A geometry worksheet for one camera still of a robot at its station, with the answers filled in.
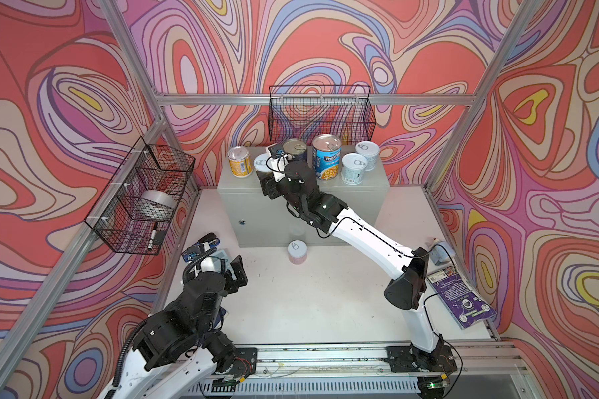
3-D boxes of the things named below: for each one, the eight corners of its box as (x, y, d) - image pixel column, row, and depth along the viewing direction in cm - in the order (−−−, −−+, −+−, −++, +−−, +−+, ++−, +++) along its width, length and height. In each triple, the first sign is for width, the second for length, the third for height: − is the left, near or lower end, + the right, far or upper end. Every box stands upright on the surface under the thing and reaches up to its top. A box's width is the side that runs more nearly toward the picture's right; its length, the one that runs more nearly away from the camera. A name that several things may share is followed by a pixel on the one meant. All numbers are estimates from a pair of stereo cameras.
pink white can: (287, 264, 95) (286, 257, 91) (288, 247, 100) (287, 239, 96) (307, 264, 95) (307, 257, 91) (307, 247, 100) (307, 239, 96)
